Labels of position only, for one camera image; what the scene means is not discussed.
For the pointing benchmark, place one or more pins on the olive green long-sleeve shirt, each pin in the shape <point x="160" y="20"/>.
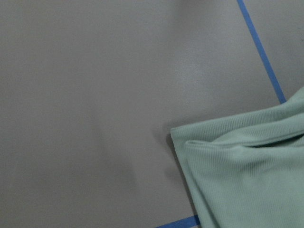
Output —
<point x="246" y="170"/>

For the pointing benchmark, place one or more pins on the brown paper table cover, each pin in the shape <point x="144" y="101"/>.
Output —
<point x="89" y="90"/>

